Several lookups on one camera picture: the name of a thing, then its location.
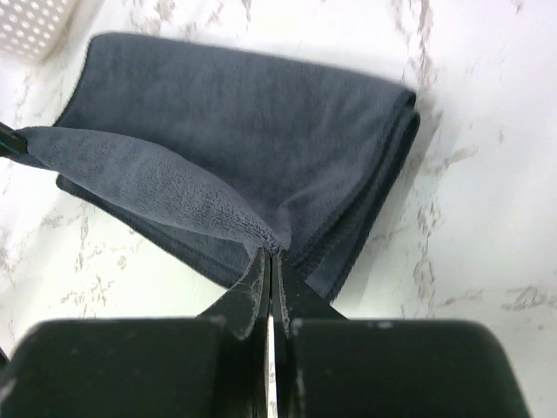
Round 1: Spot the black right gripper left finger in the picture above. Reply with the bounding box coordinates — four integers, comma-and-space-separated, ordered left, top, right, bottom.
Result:
1, 250, 271, 417

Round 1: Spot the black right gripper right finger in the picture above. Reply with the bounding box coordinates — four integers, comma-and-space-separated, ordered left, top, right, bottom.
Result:
272, 253, 529, 417

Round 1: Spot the white perforated basket left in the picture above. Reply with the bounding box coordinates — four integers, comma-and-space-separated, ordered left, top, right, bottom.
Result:
0, 0, 82, 64

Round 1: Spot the dark blue towel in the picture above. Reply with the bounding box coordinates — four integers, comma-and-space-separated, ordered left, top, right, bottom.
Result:
15, 33, 419, 300

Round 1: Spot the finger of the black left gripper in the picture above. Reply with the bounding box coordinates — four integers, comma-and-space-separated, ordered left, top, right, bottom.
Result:
0, 123, 27, 157

